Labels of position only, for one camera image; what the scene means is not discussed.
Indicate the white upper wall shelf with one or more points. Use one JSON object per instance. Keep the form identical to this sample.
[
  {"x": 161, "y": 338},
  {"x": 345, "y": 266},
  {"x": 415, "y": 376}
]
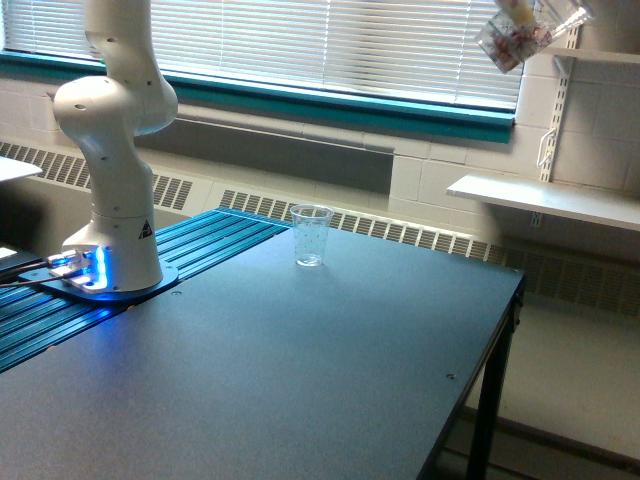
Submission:
[{"x": 594, "y": 55}]

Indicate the clear plastic cup with candies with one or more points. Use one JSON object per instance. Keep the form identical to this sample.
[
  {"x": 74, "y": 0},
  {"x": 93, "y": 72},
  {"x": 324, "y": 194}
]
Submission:
[{"x": 521, "y": 29}]

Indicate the clear plastic cup on table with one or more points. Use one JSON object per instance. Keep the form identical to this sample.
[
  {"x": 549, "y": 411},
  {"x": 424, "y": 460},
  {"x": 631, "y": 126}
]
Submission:
[{"x": 310, "y": 225}]

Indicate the baseboard radiator grille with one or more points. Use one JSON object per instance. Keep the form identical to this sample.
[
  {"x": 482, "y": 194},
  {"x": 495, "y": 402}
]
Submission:
[{"x": 571, "y": 279}]

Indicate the white shelf rail bracket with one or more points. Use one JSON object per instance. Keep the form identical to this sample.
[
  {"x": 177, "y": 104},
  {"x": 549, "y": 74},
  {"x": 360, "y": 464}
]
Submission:
[{"x": 549, "y": 141}]

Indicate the white window blinds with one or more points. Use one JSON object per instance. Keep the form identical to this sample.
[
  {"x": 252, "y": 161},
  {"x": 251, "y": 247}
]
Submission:
[{"x": 417, "y": 51}]

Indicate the white wall shelf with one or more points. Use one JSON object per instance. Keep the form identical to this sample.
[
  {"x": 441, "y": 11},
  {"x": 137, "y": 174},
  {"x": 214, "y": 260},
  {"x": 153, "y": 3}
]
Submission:
[
  {"x": 570, "y": 202},
  {"x": 594, "y": 55}
]

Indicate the black table leg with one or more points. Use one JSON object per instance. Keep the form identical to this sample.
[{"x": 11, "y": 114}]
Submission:
[{"x": 491, "y": 391}]

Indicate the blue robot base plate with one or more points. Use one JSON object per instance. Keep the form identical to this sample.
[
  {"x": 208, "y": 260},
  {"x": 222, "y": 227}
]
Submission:
[{"x": 60, "y": 287}]

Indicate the white table corner left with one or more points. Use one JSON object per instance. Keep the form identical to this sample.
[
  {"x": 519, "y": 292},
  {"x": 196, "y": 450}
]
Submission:
[{"x": 11, "y": 169}]

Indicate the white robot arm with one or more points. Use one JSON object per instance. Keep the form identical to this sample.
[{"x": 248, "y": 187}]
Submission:
[{"x": 103, "y": 115}]

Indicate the white lower wall shelf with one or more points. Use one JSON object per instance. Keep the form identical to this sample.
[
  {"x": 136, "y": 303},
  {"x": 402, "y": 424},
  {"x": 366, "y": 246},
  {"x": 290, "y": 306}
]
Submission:
[{"x": 570, "y": 202}]

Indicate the blue ribbed aluminium rail bed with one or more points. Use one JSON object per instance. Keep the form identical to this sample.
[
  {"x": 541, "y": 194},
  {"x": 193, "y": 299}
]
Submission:
[{"x": 33, "y": 320}]

